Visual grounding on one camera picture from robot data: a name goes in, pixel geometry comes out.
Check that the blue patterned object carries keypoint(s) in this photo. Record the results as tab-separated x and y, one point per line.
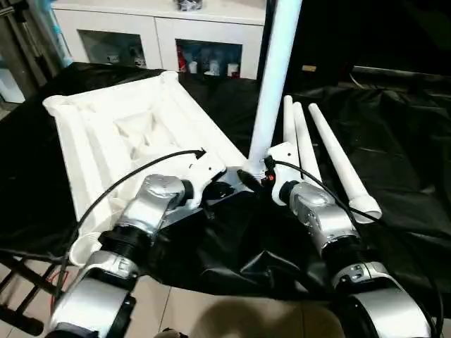
53	28

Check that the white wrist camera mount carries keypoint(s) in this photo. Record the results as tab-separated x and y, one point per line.
204	172
283	156

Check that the black metal stand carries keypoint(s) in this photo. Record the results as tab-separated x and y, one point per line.
21	296

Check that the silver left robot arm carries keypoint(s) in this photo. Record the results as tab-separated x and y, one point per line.
148	204

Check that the white plastic table top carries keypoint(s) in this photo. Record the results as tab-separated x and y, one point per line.
127	127

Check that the small yellow label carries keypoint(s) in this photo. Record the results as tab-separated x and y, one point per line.
309	68

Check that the small white cup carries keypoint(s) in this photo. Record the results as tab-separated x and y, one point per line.
233	69

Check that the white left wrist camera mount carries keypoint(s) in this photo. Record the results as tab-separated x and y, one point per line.
204	172

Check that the black plastic mat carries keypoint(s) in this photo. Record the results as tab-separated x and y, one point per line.
402	141

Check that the white plastic table leg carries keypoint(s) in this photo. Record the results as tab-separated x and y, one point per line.
288	123
278	70
342	165
304	144

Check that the white jar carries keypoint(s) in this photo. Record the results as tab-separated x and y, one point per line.
213	67

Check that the red bottle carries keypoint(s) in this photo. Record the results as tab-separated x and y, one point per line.
182	60

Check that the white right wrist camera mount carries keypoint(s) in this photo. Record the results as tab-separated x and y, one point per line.
283	156

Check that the white glass-door cabinet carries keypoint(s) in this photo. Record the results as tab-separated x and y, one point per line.
162	21

